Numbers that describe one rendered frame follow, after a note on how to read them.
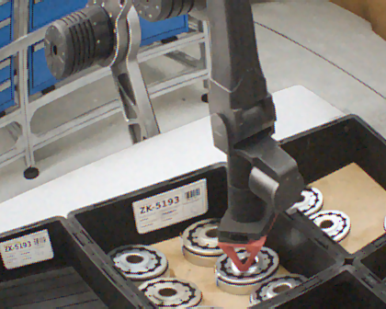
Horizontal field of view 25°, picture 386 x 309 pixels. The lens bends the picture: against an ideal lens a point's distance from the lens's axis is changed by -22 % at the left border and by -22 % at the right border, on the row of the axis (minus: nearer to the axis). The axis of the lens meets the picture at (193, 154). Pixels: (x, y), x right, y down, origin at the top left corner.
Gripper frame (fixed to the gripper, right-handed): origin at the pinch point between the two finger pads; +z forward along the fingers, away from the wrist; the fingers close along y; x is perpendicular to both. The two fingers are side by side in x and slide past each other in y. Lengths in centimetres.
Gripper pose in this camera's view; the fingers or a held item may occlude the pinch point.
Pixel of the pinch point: (247, 258)
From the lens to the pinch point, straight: 153.9
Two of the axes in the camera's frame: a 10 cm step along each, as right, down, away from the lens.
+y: 3.0, -5.1, 8.1
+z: 0.6, 8.5, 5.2
